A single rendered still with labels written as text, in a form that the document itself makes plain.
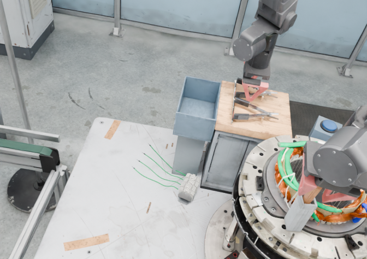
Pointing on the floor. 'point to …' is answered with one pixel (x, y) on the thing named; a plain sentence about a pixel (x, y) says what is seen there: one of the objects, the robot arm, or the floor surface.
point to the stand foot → (27, 190)
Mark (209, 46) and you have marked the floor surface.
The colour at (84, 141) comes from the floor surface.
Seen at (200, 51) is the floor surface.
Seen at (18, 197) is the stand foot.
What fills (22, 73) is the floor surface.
